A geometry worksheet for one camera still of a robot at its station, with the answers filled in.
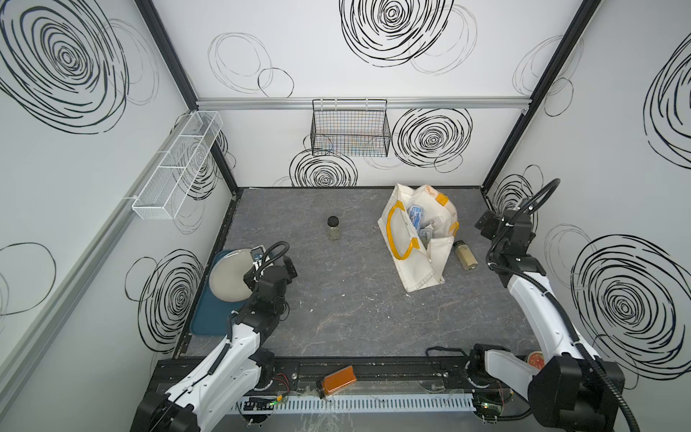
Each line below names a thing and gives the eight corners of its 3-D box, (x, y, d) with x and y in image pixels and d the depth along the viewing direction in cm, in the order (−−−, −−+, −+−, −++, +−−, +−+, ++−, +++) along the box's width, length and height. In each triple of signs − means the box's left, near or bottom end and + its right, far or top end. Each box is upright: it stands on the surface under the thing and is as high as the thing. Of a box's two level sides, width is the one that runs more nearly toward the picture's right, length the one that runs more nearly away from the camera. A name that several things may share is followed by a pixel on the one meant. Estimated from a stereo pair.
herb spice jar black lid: (328, 241, 104) (326, 225, 96) (328, 233, 107) (327, 216, 99) (340, 241, 104) (339, 225, 96) (340, 233, 107) (339, 216, 99)
